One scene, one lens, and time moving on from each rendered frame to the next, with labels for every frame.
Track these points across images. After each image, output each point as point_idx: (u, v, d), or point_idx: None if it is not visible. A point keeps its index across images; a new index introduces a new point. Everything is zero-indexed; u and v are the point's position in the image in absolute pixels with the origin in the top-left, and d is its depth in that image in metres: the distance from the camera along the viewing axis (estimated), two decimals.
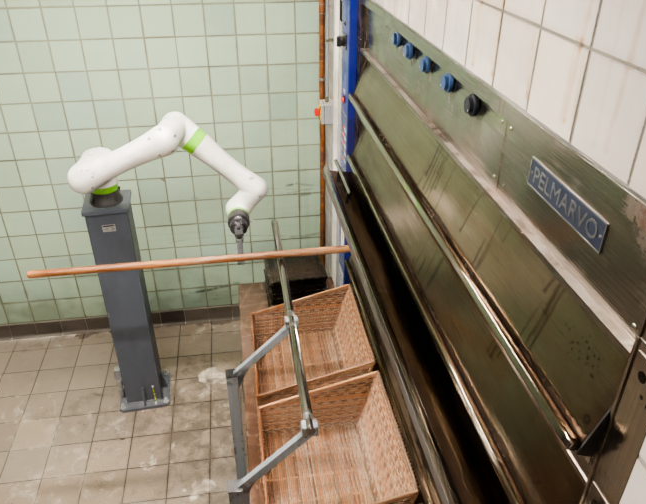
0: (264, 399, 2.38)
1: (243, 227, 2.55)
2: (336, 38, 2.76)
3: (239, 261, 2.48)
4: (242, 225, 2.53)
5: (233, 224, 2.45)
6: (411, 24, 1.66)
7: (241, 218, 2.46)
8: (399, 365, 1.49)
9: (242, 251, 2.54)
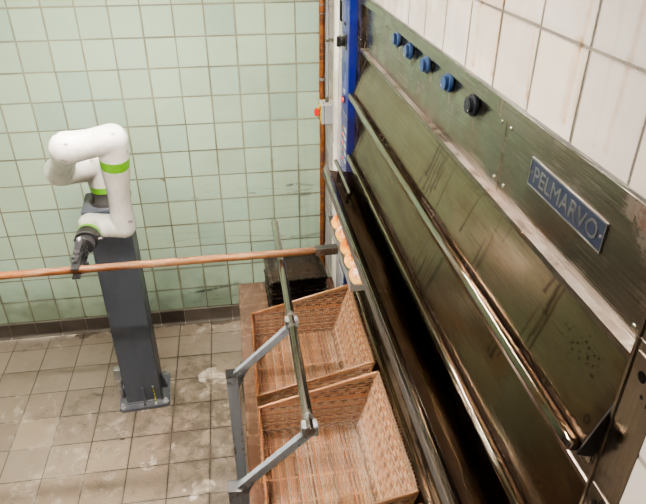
0: (264, 399, 2.38)
1: (86, 246, 2.40)
2: (336, 38, 2.76)
3: (75, 275, 2.28)
4: (85, 248, 2.38)
5: (71, 258, 2.31)
6: (411, 24, 1.66)
7: (79, 251, 2.31)
8: (399, 365, 1.49)
9: (82, 264, 2.36)
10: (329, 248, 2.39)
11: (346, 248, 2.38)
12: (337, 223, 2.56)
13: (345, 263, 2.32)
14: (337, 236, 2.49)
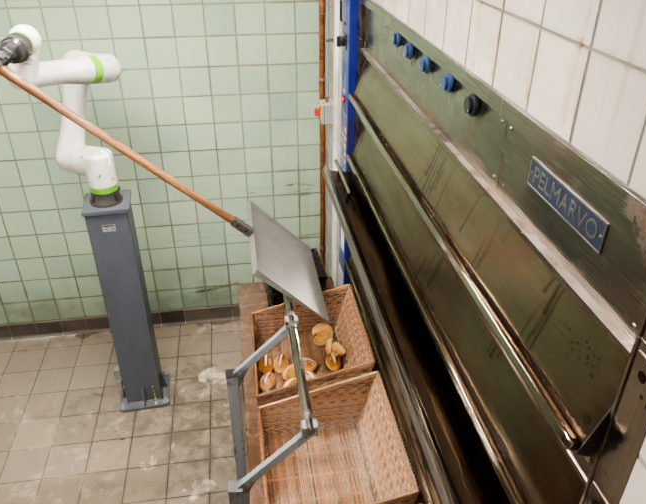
0: (264, 399, 2.38)
1: (16, 54, 2.00)
2: (336, 38, 2.76)
3: None
4: (14, 54, 1.98)
5: None
6: (411, 24, 1.66)
7: (11, 51, 1.92)
8: (399, 365, 1.49)
9: None
10: (246, 227, 2.29)
11: None
12: (284, 354, 2.73)
13: None
14: (308, 368, 2.67)
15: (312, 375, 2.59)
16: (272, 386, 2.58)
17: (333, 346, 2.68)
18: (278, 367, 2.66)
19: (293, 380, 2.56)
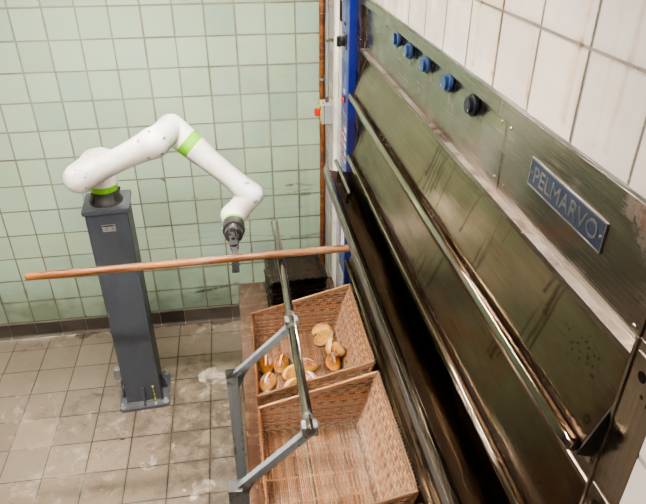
0: (264, 399, 2.38)
1: (238, 234, 2.48)
2: (336, 38, 2.76)
3: (234, 269, 2.39)
4: (237, 233, 2.46)
5: (228, 234, 2.37)
6: (411, 24, 1.66)
7: (235, 227, 2.38)
8: (399, 365, 1.49)
9: None
10: None
11: None
12: (284, 354, 2.73)
13: None
14: (308, 368, 2.67)
15: (312, 375, 2.59)
16: (272, 386, 2.58)
17: (333, 346, 2.68)
18: (278, 367, 2.66)
19: (293, 380, 2.56)
